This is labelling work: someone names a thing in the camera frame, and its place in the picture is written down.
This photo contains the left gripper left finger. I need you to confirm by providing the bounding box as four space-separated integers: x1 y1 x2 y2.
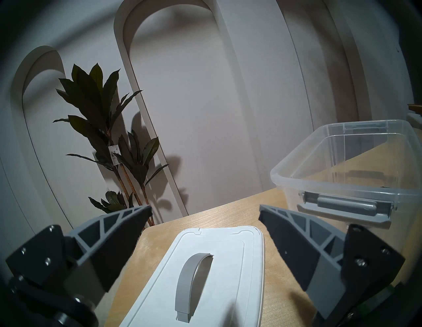
6 204 153 309

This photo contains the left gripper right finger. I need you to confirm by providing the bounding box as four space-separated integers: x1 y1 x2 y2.
259 204 405 320

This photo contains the white lid with grey handle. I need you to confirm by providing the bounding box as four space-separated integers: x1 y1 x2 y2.
119 226 265 327

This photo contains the clear plastic storage container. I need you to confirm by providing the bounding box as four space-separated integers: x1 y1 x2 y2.
270 119 422 231

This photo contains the tall dark green plant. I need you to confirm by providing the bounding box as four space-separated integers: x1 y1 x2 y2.
53 63 169 227

